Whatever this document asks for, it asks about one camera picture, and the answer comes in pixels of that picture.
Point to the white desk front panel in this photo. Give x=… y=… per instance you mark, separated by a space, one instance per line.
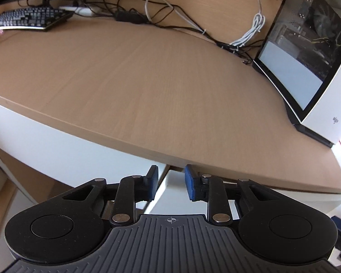
x=74 y=153

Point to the white desk leg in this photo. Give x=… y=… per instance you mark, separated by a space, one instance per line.
x=5 y=167

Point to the white power strip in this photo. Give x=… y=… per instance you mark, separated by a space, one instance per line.
x=79 y=10

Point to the black power adapter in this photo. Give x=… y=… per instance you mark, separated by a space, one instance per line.
x=128 y=16

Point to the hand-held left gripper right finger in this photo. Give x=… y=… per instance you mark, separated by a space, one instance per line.
x=189 y=182

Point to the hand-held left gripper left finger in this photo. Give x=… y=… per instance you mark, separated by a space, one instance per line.
x=152 y=182

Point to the white glass-panel computer case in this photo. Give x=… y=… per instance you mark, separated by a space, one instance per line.
x=329 y=105

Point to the white-front wooden drawer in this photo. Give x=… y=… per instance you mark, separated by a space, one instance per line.
x=173 y=193

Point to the black computer keyboard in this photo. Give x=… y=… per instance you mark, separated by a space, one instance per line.
x=25 y=17

